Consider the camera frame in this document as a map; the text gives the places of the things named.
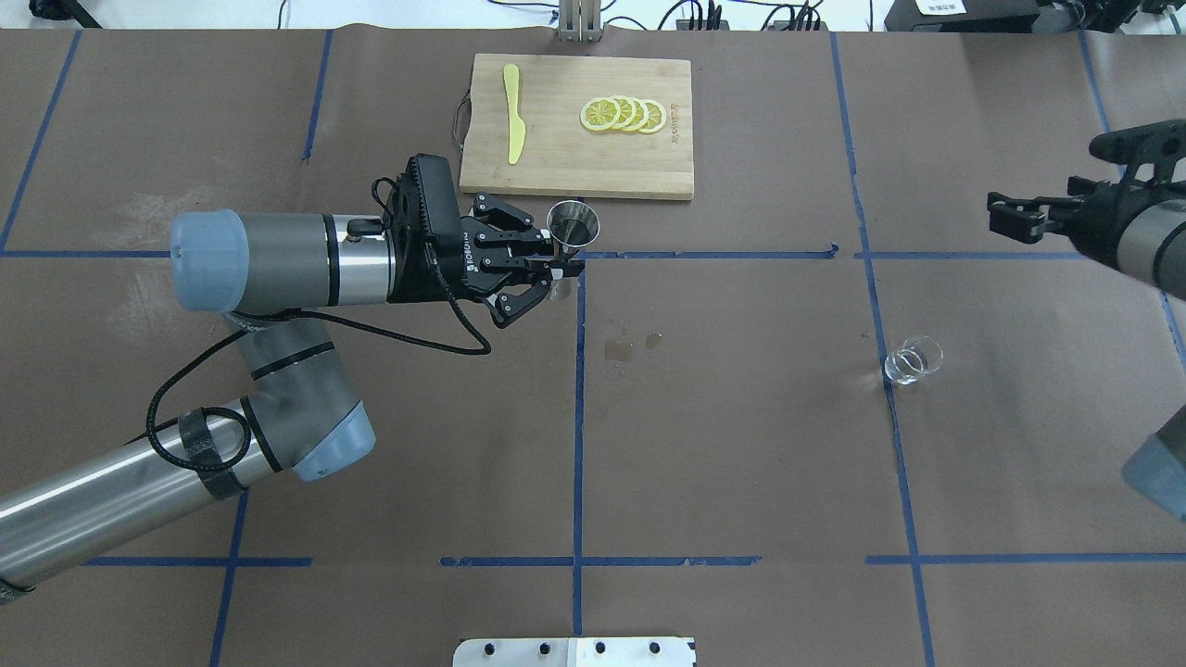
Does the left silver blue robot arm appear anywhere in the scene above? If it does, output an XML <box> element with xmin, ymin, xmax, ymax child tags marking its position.
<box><xmin>4</xmin><ymin>178</ymin><xmax>600</xmax><ymax>604</ymax></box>

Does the yellow plastic knife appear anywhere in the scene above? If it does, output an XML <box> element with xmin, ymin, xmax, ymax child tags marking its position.
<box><xmin>500</xmin><ymin>63</ymin><xmax>528</xmax><ymax>166</ymax></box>

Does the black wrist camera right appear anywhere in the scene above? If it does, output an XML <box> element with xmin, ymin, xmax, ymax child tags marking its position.
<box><xmin>1088</xmin><ymin>119</ymin><xmax>1185</xmax><ymax>186</ymax></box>

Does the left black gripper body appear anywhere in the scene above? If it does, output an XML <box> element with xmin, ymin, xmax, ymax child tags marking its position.
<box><xmin>435</xmin><ymin>215</ymin><xmax>506</xmax><ymax>301</ymax></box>

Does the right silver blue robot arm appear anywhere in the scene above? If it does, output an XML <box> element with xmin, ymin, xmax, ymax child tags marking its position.
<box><xmin>959</xmin><ymin>244</ymin><xmax>1182</xmax><ymax>544</ymax></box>

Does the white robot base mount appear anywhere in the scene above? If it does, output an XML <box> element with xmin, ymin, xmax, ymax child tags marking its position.
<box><xmin>452</xmin><ymin>635</ymin><xmax>699</xmax><ymax>666</ymax></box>

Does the steel double jigger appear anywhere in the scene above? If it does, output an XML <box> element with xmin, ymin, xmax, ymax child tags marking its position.
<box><xmin>547</xmin><ymin>199</ymin><xmax>600</xmax><ymax>260</ymax></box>

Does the black box with label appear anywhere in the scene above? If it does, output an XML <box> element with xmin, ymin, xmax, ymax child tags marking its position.
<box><xmin>884</xmin><ymin>1</ymin><xmax>1045</xmax><ymax>34</ymax></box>

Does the clear glass measuring cup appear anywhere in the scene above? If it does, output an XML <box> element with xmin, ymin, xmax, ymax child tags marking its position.
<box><xmin>882</xmin><ymin>336</ymin><xmax>945</xmax><ymax>385</ymax></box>

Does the bamboo cutting board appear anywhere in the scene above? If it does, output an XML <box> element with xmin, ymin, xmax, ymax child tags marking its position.
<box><xmin>459</xmin><ymin>52</ymin><xmax>695</xmax><ymax>201</ymax></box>

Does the aluminium frame post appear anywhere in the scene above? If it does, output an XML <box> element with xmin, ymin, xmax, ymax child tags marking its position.
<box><xmin>556</xmin><ymin>0</ymin><xmax>604</xmax><ymax>43</ymax></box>

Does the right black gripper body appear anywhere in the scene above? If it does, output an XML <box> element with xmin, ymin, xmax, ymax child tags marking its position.
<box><xmin>1065</xmin><ymin>176</ymin><xmax>1153</xmax><ymax>269</ymax></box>

